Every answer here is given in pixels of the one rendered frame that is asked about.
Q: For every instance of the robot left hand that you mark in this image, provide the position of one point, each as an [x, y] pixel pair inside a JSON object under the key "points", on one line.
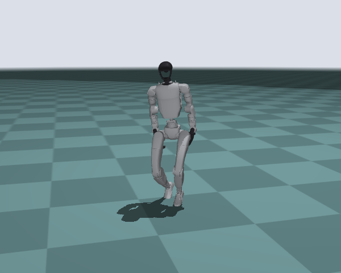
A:
{"points": [[192, 135]]}

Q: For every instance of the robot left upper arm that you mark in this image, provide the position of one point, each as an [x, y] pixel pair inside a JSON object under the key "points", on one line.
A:
{"points": [[184, 88]]}

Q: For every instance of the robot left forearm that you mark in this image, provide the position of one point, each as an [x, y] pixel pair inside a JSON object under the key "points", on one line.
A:
{"points": [[192, 120]]}

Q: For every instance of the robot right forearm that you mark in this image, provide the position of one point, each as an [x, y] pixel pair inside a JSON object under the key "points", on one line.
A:
{"points": [[154, 120]]}

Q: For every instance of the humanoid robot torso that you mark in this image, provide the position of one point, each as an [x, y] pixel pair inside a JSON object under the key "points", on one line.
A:
{"points": [[170, 104]]}

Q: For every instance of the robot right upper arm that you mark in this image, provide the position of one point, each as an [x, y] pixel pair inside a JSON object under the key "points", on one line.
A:
{"points": [[152, 99]]}

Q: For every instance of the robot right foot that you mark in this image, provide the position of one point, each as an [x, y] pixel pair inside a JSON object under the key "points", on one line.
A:
{"points": [[168, 192]]}

